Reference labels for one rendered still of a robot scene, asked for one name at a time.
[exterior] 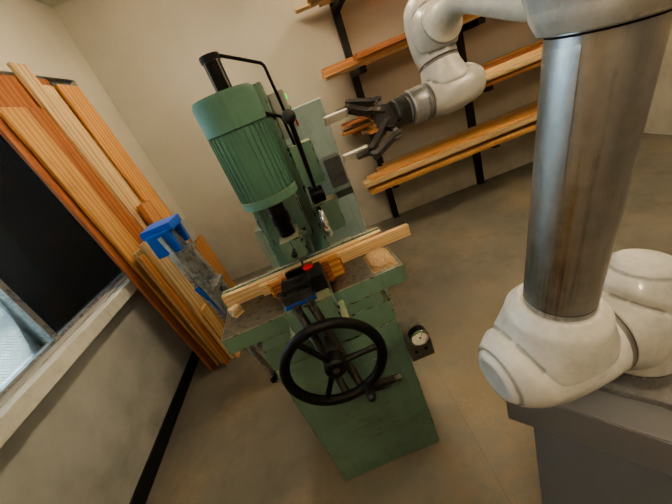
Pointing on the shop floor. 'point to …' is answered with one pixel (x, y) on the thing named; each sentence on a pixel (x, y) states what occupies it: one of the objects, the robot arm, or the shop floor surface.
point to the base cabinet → (420, 425)
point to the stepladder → (178, 249)
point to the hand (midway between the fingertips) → (336, 138)
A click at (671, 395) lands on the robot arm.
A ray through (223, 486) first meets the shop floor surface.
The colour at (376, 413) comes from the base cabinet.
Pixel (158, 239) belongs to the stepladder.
